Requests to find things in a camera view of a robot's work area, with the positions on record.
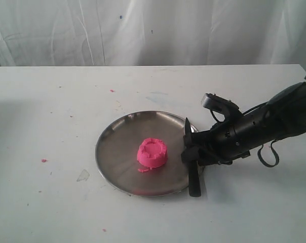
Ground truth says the black knife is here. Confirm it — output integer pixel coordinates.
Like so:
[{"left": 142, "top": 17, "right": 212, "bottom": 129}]
[{"left": 184, "top": 118, "right": 201, "bottom": 197}]

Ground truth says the white backdrop curtain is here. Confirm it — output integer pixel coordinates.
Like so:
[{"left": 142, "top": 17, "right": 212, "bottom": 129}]
[{"left": 0, "top": 1, "right": 306, "bottom": 68}]

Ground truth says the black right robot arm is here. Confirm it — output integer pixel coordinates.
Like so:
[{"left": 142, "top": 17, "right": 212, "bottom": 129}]
[{"left": 181, "top": 82, "right": 306, "bottom": 166}]

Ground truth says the round stainless steel plate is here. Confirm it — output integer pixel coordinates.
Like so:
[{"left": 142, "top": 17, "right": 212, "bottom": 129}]
[{"left": 95, "top": 111, "right": 188, "bottom": 197}]

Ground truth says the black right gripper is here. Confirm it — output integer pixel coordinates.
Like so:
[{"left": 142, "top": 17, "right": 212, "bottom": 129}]
[{"left": 181, "top": 115, "right": 251, "bottom": 166}]

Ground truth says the pink dough strip crumb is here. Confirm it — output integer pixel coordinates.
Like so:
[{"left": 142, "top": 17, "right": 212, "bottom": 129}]
[{"left": 137, "top": 167, "right": 151, "bottom": 173}]

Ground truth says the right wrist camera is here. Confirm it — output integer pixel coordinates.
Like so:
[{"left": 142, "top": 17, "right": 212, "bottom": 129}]
[{"left": 201, "top": 93, "right": 239, "bottom": 115}]

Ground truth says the pink clay lump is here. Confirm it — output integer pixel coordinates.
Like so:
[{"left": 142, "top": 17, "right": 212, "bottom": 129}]
[{"left": 137, "top": 138, "right": 168, "bottom": 169}]

